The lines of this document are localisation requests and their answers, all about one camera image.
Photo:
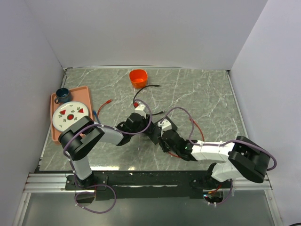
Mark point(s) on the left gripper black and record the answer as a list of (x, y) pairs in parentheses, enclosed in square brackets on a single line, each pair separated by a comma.
[(146, 121)]

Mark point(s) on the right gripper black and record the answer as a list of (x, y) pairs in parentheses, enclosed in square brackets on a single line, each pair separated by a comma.
[(162, 143)]

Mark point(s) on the black network switch box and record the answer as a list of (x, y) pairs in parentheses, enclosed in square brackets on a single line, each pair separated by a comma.
[(156, 129)]

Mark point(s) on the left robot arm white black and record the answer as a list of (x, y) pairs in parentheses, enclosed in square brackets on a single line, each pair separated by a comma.
[(80, 138)]

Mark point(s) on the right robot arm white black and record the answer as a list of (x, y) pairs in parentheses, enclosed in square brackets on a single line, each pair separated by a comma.
[(232, 159)]

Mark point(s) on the orange plastic cup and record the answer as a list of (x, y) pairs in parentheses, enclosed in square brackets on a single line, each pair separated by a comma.
[(138, 78)]

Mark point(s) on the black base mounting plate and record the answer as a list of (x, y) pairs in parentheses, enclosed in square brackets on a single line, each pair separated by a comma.
[(107, 185)]

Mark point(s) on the pink plastic tray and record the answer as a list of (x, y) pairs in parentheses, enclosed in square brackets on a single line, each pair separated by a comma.
[(80, 94)]

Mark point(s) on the white plate watermelon pattern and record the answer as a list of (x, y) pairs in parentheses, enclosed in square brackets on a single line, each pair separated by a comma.
[(67, 114)]

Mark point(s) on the dark blue mug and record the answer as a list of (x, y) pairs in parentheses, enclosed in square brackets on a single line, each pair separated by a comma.
[(62, 96)]

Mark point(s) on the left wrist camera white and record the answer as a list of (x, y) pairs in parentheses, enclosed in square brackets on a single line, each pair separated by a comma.
[(140, 109)]

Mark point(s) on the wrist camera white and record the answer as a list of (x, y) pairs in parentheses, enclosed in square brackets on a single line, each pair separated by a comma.
[(165, 125), (140, 109)]

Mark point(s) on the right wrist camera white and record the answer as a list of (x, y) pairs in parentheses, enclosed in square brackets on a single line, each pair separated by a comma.
[(165, 125)]

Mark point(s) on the aluminium frame rail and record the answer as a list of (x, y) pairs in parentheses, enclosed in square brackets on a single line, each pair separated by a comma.
[(55, 183)]

